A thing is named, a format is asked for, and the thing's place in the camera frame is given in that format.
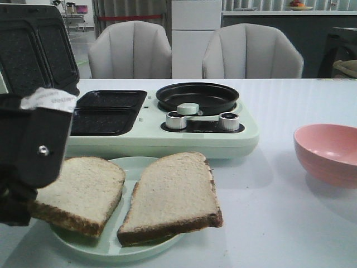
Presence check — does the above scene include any fruit bowl on counter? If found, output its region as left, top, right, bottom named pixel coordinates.
left=287, top=0, right=313, bottom=11

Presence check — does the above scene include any beige cushion at right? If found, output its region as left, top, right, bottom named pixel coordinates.
left=332, top=60, right=356, bottom=78

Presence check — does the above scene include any red barrier belt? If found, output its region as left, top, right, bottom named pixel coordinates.
left=97, top=14, right=163, bottom=21

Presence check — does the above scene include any left grey armchair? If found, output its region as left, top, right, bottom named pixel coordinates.
left=88, top=21, right=172, bottom=79

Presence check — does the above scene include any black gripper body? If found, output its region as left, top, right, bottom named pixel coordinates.
left=1, top=94, right=37, bottom=226

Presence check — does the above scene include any right grey armchair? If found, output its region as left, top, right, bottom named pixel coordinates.
left=202, top=23, right=304, bottom=79

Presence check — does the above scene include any black gripper finger with tape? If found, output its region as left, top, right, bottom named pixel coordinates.
left=18, top=88, right=77, bottom=188

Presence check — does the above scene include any silver control knob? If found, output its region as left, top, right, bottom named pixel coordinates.
left=165, top=111, right=187, bottom=130
left=218, top=112, right=240, bottom=131

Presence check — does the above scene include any pink bowl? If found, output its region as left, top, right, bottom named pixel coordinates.
left=293, top=123, right=356, bottom=189

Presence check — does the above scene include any green breakfast maker lid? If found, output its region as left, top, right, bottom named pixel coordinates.
left=1, top=4, right=79, bottom=97

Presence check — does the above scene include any light green round plate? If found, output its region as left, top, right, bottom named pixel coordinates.
left=51, top=156, right=182, bottom=263

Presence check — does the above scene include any left silver control knob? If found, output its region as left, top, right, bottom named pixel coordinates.
left=165, top=111, right=187, bottom=130

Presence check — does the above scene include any grey armchair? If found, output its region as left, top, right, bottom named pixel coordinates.
left=202, top=23, right=304, bottom=79
left=88, top=21, right=172, bottom=79

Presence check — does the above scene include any bread slice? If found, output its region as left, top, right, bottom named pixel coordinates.
left=27, top=156, right=126, bottom=238
left=117, top=152, right=223, bottom=246

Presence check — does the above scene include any white cabinet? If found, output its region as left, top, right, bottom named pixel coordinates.
left=171, top=1, right=222, bottom=79

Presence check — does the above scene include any black round frying pan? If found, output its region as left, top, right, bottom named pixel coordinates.
left=156, top=82, right=239, bottom=116

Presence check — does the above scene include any green breakfast maker base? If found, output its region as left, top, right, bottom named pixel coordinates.
left=66, top=86, right=259, bottom=159

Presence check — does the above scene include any dark grey counter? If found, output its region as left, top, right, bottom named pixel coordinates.
left=221, top=11, right=356, bottom=78

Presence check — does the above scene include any right silver control knob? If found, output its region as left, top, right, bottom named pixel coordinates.
left=218, top=112, right=240, bottom=131

